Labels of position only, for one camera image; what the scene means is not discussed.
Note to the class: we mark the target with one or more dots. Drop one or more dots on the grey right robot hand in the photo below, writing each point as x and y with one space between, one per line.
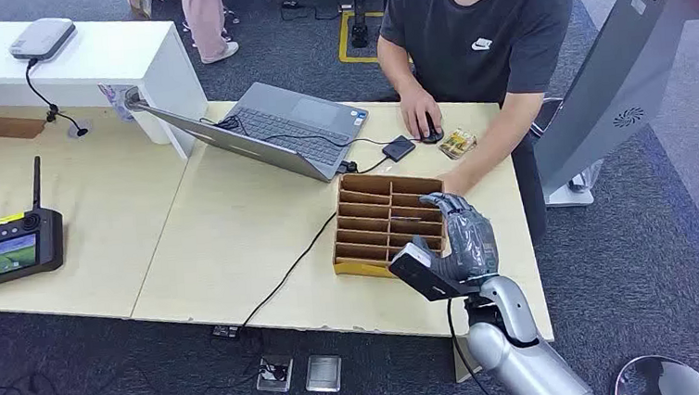
469 237

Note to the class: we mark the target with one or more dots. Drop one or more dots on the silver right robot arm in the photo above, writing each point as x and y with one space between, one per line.
520 344

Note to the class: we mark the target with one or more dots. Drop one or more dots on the wooden divided card box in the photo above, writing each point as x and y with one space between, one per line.
382 224

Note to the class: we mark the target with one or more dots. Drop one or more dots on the yellow patterned card pack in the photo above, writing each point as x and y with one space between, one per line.
458 143

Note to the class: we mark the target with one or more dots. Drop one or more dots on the person's right hand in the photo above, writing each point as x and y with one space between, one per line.
419 114

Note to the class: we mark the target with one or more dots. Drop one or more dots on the person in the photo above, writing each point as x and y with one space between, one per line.
480 45

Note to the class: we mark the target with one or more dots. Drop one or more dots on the person's legs in background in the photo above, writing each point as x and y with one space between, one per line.
204 18

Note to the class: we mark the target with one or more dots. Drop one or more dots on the black computer mouse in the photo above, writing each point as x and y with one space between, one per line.
432 130

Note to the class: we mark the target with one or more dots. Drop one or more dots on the small black adapter box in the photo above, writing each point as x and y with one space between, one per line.
398 148

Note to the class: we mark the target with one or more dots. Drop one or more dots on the metal floor plate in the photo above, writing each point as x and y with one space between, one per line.
323 373

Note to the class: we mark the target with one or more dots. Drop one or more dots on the grey open laptop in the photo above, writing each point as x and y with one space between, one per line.
283 133

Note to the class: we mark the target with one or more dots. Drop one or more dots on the grey kiosk stand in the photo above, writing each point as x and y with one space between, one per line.
618 72

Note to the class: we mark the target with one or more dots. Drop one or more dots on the floor socket box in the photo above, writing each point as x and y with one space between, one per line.
274 374

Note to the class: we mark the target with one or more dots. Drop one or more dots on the round silver robot part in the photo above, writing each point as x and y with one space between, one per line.
664 378

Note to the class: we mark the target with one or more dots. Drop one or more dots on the white raised shelf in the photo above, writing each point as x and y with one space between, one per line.
82 67

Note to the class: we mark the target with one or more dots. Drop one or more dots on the black remote controller with screen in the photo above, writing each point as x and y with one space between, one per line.
11 244

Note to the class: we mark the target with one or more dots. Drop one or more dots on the grey flat device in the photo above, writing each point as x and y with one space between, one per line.
43 39

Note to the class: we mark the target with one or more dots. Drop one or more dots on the brown cardboard piece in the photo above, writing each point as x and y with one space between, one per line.
9 127

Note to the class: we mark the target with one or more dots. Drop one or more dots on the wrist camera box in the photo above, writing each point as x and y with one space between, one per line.
422 272

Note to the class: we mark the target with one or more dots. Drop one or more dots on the black stand post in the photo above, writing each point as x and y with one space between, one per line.
359 10

